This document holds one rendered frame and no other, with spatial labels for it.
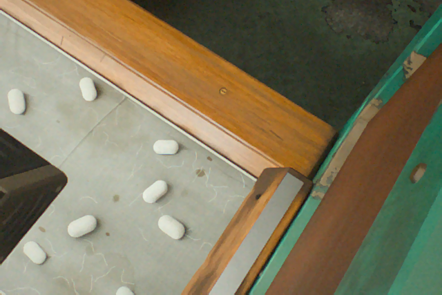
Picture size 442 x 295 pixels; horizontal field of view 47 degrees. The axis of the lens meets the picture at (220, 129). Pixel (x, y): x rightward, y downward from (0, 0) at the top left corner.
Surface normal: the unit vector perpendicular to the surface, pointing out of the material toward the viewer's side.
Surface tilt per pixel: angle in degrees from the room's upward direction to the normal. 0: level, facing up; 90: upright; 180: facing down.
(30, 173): 58
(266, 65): 0
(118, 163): 0
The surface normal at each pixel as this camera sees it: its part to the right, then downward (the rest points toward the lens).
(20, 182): 0.51, -0.84
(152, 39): 0.07, -0.36
